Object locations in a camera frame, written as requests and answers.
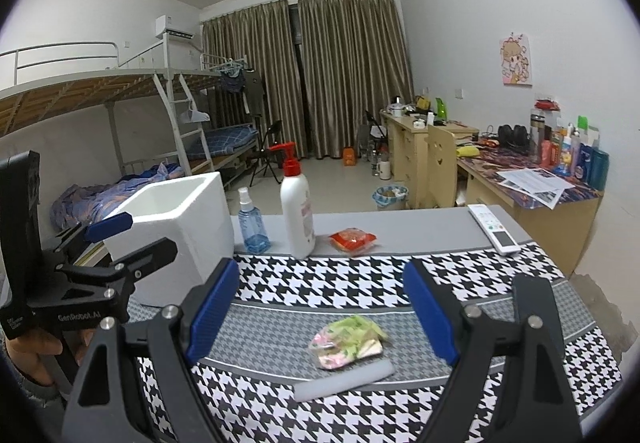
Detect brown curtain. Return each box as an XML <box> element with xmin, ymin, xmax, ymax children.
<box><xmin>297</xmin><ymin>0</ymin><xmax>415</xmax><ymax>158</ymax></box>
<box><xmin>201</xmin><ymin>0</ymin><xmax>308</xmax><ymax>158</ymax></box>

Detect grey folding chair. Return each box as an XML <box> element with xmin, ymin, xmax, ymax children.
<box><xmin>357</xmin><ymin>110</ymin><xmax>390</xmax><ymax>158</ymax></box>

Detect person's left hand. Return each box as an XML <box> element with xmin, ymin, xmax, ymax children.
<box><xmin>6</xmin><ymin>329</ymin><xmax>97</xmax><ymax>387</ymax></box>

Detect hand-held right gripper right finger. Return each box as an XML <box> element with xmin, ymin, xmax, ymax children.
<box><xmin>402</xmin><ymin>259</ymin><xmax>583</xmax><ymax>443</ymax></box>

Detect white foam tube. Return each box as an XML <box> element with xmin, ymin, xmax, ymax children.
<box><xmin>293</xmin><ymin>359</ymin><xmax>393</xmax><ymax>403</ymax></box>

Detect wooden chair smiley cutout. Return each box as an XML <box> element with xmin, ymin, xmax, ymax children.
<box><xmin>415</xmin><ymin>125</ymin><xmax>459</xmax><ymax>210</ymax></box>

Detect hanging dark clothes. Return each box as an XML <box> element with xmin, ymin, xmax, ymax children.
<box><xmin>220</xmin><ymin>68</ymin><xmax>267</xmax><ymax>116</ymax></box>

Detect blue spray bottle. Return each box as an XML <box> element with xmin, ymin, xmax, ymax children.
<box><xmin>236</xmin><ymin>186</ymin><xmax>272</xmax><ymax>254</ymax></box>

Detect red snack packet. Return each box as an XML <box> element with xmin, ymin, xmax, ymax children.
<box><xmin>329</xmin><ymin>228</ymin><xmax>378</xmax><ymax>254</ymax></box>

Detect cartoon wall poster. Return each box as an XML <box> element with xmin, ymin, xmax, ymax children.
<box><xmin>500</xmin><ymin>34</ymin><xmax>534</xmax><ymax>86</ymax></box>

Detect person's left forearm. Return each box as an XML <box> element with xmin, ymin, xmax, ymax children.
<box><xmin>2</xmin><ymin>368</ymin><xmax>66</xmax><ymax>405</ymax></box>

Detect black folding chair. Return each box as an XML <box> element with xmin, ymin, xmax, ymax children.
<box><xmin>248</xmin><ymin>119</ymin><xmax>284</xmax><ymax>184</ymax></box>

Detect houndstooth tablecloth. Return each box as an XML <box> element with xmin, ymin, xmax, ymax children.
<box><xmin>115</xmin><ymin>204</ymin><xmax>623</xmax><ymax>443</ymax></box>

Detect white air conditioner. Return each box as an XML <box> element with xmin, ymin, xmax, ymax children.
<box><xmin>155</xmin><ymin>15</ymin><xmax>195</xmax><ymax>42</ymax></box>

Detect black headphones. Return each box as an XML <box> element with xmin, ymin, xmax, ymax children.
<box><xmin>497</xmin><ymin>124</ymin><xmax>530</xmax><ymax>154</ymax></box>

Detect blue plaid quilt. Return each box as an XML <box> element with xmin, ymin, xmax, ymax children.
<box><xmin>50</xmin><ymin>162</ymin><xmax>183</xmax><ymax>235</ymax></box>

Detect pastel snack bag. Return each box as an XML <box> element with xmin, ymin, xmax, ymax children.
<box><xmin>308</xmin><ymin>315</ymin><xmax>390</xmax><ymax>371</ymax></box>

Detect wooden desk printed mat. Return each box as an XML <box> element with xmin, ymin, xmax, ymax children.
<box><xmin>455</xmin><ymin>143</ymin><xmax>604</xmax><ymax>279</ymax></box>

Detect blue trash bin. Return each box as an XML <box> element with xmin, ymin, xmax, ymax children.
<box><xmin>372</xmin><ymin>184</ymin><xmax>410</xmax><ymax>211</ymax></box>

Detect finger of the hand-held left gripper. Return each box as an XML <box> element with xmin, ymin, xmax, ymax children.
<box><xmin>60</xmin><ymin>238</ymin><xmax>179</xmax><ymax>285</ymax></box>
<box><xmin>55</xmin><ymin>213</ymin><xmax>134</xmax><ymax>255</ymax></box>

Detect white hanging bag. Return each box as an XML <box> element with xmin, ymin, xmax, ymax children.
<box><xmin>175</xmin><ymin>100</ymin><xmax>211</xmax><ymax>124</ymax></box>

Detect white remote control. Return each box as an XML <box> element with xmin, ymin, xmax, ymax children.
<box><xmin>467</xmin><ymin>204</ymin><xmax>521</xmax><ymax>256</ymax></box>

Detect printed paper sheets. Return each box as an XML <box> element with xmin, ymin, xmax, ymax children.
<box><xmin>497</xmin><ymin>167</ymin><xmax>576</xmax><ymax>210</ymax></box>

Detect grey metal bunk bed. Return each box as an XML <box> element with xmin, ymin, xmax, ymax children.
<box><xmin>200</xmin><ymin>52</ymin><xmax>267</xmax><ymax>184</ymax></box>
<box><xmin>0</xmin><ymin>41</ymin><xmax>226</xmax><ymax>204</ymax></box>

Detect white pump bottle red cap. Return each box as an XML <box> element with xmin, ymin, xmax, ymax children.
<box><xmin>269</xmin><ymin>142</ymin><xmax>316</xmax><ymax>259</ymax></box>

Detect blue plaid mattress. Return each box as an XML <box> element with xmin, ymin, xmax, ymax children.
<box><xmin>202</xmin><ymin>124</ymin><xmax>259</xmax><ymax>158</ymax></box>

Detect row of toiletry bottles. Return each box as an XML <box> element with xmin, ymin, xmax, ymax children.
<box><xmin>529</xmin><ymin>108</ymin><xmax>611</xmax><ymax>192</ymax></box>

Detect light wooden desk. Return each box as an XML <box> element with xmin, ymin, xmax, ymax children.
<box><xmin>380</xmin><ymin>109</ymin><xmax>480</xmax><ymax>204</ymax></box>

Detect white foam box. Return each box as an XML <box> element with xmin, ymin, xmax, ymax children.
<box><xmin>102</xmin><ymin>171</ymin><xmax>236</xmax><ymax>309</ymax></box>

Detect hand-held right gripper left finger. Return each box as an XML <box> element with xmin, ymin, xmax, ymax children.
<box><xmin>60</xmin><ymin>258</ymin><xmax>241</xmax><ymax>443</ymax></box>

